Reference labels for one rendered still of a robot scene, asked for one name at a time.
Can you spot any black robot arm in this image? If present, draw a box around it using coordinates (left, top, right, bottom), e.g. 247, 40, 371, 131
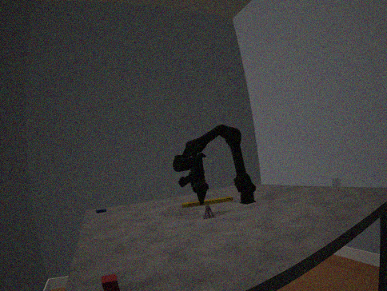
173, 124, 256, 204

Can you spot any yellow bar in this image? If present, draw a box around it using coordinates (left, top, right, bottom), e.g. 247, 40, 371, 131
182, 197, 233, 208

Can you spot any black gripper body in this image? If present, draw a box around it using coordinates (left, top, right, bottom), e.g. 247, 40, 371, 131
190, 169, 209, 191

